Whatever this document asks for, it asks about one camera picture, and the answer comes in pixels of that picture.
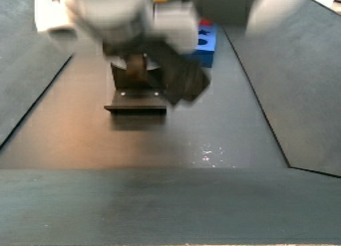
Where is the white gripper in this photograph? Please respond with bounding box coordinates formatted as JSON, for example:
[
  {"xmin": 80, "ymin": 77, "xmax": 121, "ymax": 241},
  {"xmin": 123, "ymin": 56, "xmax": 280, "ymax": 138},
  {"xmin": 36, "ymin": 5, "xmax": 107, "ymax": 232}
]
[{"xmin": 33, "ymin": 0, "xmax": 198, "ymax": 54}]

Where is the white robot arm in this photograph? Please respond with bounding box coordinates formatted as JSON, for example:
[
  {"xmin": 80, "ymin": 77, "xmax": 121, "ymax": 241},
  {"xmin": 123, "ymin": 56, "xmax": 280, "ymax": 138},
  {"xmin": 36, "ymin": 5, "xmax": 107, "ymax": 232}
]
[{"xmin": 33, "ymin": 0, "xmax": 300, "ymax": 53}]

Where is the dark grey cradle fixture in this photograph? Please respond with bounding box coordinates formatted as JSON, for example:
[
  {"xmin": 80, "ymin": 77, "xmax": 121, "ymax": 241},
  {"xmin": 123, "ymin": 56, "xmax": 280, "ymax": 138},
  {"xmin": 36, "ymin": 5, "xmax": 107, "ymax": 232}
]
[{"xmin": 104, "ymin": 55, "xmax": 167, "ymax": 115}]

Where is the red rounded block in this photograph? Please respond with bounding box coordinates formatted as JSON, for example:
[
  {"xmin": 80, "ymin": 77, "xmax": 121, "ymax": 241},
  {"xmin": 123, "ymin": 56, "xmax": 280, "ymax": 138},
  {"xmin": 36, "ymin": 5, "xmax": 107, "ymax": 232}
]
[{"xmin": 198, "ymin": 19, "xmax": 212, "ymax": 26}]

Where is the blue shape sorter block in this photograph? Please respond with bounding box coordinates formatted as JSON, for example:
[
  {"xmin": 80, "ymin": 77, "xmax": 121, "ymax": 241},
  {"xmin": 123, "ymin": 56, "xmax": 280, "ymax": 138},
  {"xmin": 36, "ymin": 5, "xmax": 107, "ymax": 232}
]
[{"xmin": 185, "ymin": 24, "xmax": 216, "ymax": 68}]

